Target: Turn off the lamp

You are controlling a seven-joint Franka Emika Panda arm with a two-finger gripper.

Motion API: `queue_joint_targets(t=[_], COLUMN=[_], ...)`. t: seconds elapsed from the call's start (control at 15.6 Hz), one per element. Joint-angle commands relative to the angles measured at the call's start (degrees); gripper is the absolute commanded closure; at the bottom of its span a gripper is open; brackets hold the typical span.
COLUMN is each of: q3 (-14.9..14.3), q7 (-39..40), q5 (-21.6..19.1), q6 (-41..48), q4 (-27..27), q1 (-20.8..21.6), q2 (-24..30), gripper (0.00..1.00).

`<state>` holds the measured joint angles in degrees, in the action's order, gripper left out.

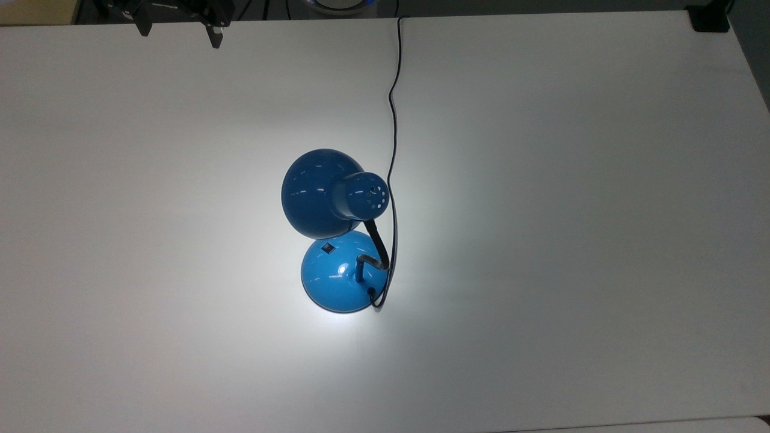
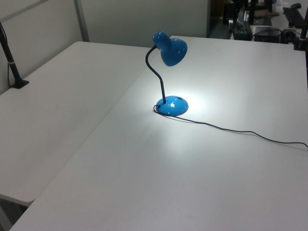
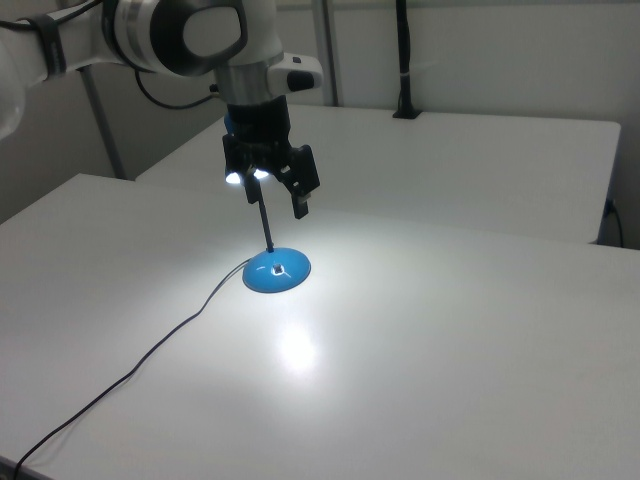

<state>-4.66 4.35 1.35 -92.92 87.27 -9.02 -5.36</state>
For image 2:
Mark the blue gooseneck desk lamp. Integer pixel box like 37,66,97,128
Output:
152,31,190,116

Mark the black equipment case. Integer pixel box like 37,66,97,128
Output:
232,20,253,41

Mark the black electronics box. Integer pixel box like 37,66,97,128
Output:
252,27,282,44

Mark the black upright monitor pole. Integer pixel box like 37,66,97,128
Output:
247,0,257,25

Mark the black lamp power cable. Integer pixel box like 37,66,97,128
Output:
153,104,308,151

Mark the black camera stand pole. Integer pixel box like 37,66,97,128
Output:
0,21,30,90

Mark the black clamp mount stand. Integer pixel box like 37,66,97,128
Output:
292,16,308,51

